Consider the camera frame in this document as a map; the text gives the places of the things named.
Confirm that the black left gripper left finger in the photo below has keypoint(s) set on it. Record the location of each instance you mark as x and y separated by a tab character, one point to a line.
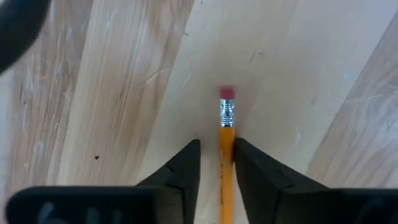
183	177

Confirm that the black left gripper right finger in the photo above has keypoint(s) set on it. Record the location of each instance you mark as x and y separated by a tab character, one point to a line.
258	180

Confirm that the orange pencil red eraser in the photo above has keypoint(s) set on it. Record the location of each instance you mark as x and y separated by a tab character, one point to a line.
227	155

